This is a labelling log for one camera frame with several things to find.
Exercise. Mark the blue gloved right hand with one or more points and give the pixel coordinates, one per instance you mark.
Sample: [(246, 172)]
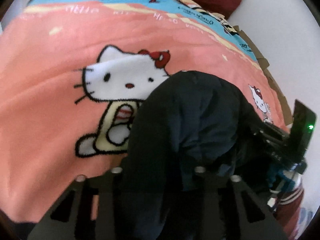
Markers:
[(283, 181)]

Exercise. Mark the brown cardboard pieces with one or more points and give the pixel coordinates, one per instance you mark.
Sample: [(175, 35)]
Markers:
[(264, 64)]

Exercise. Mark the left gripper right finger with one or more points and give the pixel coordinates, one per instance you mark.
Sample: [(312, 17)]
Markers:
[(229, 209)]

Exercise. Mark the Hello Kitty pink blanket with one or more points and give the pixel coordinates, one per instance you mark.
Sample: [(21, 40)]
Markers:
[(75, 72)]

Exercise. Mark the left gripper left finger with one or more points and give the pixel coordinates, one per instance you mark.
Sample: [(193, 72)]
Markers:
[(83, 211)]

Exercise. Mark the black puffer jacket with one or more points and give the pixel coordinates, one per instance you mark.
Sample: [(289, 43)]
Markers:
[(192, 119)]

